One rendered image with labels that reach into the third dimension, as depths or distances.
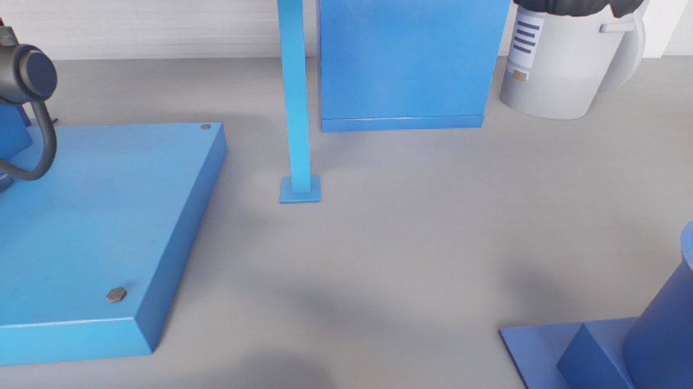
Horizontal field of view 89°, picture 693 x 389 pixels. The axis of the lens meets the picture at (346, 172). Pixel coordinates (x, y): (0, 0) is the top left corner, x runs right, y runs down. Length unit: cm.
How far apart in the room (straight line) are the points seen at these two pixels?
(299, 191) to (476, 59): 89
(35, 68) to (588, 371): 110
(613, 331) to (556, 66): 131
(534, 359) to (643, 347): 22
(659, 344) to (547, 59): 139
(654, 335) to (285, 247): 75
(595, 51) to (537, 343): 134
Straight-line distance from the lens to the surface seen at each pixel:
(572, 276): 109
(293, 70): 98
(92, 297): 86
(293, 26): 95
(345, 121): 153
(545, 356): 88
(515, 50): 197
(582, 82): 194
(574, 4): 181
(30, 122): 205
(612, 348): 77
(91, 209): 110
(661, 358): 69
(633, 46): 222
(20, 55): 86
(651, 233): 137
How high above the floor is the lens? 69
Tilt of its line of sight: 33 degrees down
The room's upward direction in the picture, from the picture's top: 1 degrees clockwise
